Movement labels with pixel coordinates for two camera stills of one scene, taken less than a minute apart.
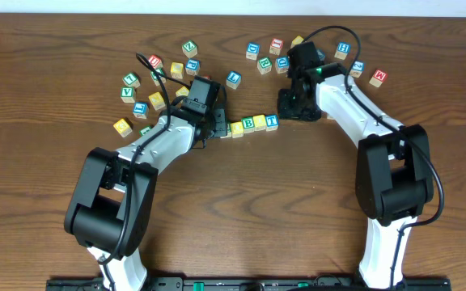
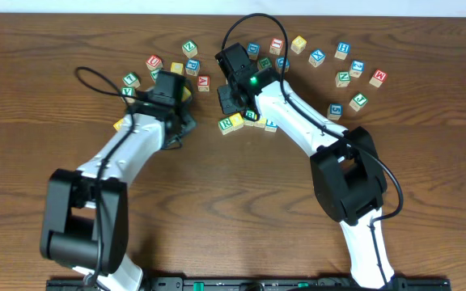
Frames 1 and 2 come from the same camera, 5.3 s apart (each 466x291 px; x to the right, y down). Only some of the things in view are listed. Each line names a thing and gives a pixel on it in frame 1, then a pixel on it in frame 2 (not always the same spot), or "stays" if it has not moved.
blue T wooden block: [272, 122] stays
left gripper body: [220, 122] to [188, 122]
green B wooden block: [247, 124] to [251, 114]
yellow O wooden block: [259, 123] stays
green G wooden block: [155, 78] stays
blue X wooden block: [320, 55] stays
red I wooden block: [276, 46] stays
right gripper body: [291, 105] to [228, 97]
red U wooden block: [155, 61] stays
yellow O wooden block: [237, 129] to [236, 120]
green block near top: [189, 48] stays
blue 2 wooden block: [357, 69] stays
